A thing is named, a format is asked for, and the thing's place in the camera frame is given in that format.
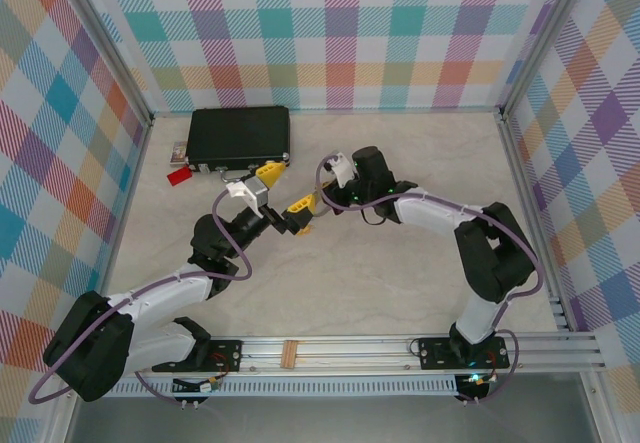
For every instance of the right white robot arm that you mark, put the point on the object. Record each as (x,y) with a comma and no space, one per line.
(435,208)

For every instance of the small wooden block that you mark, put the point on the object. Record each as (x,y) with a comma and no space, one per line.
(289,354)

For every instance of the wiring connector bundle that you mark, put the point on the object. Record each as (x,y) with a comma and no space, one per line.
(197,386)
(475,380)

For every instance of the black briefcase with chrome trim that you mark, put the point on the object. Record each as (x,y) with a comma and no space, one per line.
(237,135)

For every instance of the small printed card box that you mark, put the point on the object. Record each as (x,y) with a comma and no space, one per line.
(179,153)

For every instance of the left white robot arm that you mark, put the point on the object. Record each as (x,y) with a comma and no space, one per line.
(165,288)

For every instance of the aluminium frame floor rail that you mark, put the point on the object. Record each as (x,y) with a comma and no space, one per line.
(530,198)
(125,203)
(400,110)

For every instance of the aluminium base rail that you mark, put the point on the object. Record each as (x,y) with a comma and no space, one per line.
(350,355)

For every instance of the red toy brick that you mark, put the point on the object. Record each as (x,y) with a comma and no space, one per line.
(180,175)

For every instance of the aluminium frame post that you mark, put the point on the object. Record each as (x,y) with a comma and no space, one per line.
(547,38)
(107,43)

